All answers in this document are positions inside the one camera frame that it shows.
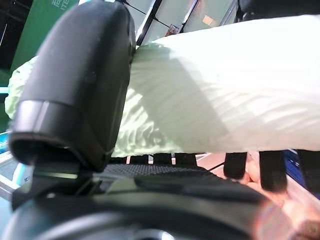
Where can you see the green white napa cabbage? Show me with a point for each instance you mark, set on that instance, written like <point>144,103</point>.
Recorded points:
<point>200,87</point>

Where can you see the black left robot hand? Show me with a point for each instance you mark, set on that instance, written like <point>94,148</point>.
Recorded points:
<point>75,87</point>

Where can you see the green sign panel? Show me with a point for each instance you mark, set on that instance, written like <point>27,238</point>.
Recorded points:
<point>42,30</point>

